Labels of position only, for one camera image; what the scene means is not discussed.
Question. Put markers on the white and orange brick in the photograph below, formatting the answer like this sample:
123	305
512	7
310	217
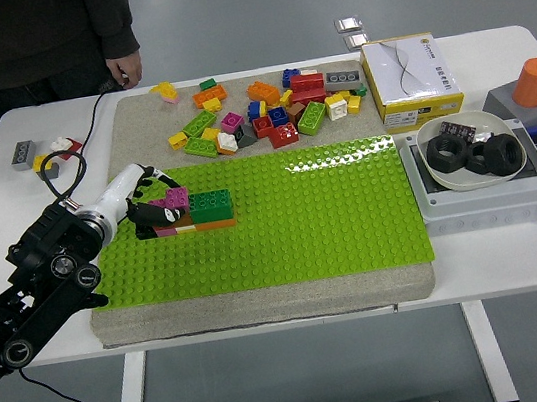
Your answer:
227	142

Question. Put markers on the white bowl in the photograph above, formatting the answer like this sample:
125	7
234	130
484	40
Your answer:
442	180

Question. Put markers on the lime green long brick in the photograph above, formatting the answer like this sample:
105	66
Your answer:
312	118
199	123
200	147

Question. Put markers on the dark green small brick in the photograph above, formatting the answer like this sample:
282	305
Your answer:
360	91
208	84

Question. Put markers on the grey long toy brick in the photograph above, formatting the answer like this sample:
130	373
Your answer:
342	78
24	154

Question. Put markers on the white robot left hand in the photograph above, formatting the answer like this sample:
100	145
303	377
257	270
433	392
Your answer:
118	193

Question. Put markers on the yellow wedge toy brick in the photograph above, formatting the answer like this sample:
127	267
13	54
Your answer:
165	90

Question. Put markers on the red flat toy brick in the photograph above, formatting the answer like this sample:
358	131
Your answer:
164	228

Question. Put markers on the black toy brick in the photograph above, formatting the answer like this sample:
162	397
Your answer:
144	232

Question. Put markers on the red and white brick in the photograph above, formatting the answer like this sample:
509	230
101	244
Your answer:
65	143

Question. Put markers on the light grey junction box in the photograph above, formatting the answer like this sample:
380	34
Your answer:
477	210

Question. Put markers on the yellow and white carton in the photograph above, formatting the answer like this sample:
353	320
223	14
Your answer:
412	78

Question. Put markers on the orange cylinder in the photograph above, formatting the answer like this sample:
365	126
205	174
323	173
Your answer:
533	83

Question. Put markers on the orange long toy brick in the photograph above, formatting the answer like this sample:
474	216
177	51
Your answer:
210	96
263	92

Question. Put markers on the grey block with hole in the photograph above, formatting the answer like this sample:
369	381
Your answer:
501	103

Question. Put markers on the yellow small toy brick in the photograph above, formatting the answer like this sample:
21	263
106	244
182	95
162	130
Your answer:
343	94
178	140
286	98
35	164
213	105
210	134
354	103

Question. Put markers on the pink toy brick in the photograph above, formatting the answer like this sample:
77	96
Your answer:
167	233
155	204
232	122
178	197

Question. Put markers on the silver floor socket cover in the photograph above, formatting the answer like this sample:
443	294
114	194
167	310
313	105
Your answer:
357	41
348	23

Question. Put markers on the blue and yellow brick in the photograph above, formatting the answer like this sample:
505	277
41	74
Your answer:
255	111

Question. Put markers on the glossy red toy brick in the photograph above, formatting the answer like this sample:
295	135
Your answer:
284	136

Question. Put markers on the grey-brown foam mat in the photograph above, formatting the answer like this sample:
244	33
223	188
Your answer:
146	128

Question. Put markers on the person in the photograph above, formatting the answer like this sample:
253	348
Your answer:
21	35

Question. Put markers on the blue toy brick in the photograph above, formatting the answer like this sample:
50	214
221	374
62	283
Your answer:
290	77
278	116

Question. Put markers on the pink flat toy brick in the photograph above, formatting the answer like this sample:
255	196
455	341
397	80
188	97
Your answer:
167	233

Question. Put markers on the light pink small brick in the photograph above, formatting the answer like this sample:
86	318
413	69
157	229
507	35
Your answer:
171	100

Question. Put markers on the red long toy brick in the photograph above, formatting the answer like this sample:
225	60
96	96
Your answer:
307	82
308	96

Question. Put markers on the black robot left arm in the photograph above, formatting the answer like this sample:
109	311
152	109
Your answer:
47	239

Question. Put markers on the white and yellow brick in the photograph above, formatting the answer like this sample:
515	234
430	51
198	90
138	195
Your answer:
336	109

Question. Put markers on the green studded baseplate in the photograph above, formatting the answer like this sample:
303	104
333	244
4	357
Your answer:
279	240

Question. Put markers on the brown toy brick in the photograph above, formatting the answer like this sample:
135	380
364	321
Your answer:
295	112
183	220

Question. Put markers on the black and grey slope brick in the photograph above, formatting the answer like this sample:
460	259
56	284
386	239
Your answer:
245	136

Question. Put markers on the purple circuit board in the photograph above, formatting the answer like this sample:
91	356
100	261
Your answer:
457	128

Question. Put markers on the person's left forearm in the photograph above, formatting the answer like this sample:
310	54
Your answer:
118	26

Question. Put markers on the person's left hand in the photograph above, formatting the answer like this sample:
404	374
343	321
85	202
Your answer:
126	70

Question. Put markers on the white flat toy brick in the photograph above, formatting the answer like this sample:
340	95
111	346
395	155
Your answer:
186	230

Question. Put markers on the large black hex nut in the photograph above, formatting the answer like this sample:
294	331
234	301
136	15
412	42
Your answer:
479	162
446	154
504	153

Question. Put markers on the orange flat long brick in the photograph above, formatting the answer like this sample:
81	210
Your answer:
216	225

